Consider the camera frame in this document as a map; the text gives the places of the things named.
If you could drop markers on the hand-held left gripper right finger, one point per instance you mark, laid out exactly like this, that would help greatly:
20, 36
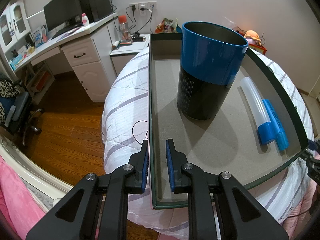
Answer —
170, 165

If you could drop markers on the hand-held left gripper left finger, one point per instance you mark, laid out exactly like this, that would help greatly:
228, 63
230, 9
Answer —
144, 165

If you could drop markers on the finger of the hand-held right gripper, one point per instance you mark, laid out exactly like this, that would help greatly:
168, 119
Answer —
313, 155

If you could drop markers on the dark green shallow box tray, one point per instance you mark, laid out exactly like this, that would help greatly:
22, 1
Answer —
212, 140

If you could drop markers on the blue highlighter pen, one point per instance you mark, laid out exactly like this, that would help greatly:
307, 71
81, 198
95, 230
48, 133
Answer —
275, 120

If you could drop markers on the translucent tube with blue cap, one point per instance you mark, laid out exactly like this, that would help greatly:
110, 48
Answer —
252, 97

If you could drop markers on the blue and black cylindrical cup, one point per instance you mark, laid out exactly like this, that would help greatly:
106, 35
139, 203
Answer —
207, 62

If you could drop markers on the white drawer cabinet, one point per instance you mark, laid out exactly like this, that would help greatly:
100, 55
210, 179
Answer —
87, 65

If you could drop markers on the white nightstand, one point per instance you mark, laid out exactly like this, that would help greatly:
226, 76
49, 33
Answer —
130, 48

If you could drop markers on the red toy box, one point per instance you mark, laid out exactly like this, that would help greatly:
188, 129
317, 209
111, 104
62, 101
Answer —
260, 48

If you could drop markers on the small white roller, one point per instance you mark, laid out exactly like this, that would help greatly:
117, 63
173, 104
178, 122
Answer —
115, 45

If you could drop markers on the small black device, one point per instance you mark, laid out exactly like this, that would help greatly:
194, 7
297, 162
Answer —
138, 39

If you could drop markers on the orange plush toy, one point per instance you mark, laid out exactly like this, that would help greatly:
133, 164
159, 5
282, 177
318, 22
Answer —
252, 36

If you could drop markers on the pink blanket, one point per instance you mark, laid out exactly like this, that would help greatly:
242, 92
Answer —
15, 205

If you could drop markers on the black office chair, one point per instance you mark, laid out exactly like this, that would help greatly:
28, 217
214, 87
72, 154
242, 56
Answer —
17, 115

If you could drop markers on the clear bottle with red cap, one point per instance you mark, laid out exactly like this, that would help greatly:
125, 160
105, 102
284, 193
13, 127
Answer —
124, 30

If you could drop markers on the colourful snack bag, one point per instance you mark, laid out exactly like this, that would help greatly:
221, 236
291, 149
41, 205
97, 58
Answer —
166, 26

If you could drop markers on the white desk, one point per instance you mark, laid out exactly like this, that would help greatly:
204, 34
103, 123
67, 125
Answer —
75, 33

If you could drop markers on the black keyboard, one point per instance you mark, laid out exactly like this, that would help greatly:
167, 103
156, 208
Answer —
61, 32

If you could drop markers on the pink and white bottle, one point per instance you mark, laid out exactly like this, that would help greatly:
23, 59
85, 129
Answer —
85, 20

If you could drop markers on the blue and white package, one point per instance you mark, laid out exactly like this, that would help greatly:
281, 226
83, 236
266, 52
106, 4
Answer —
40, 36

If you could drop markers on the black computer tower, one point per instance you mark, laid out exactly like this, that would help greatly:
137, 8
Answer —
95, 0

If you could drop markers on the black computer monitor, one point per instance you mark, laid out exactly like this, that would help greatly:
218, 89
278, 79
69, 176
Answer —
62, 7

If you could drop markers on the white glass door cabinet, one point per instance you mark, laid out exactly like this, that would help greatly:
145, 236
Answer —
12, 27

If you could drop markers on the cream curved bed frame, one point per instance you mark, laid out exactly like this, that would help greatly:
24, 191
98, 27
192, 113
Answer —
30, 166

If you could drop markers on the white wall outlet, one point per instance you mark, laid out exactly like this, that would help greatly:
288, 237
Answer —
142, 7

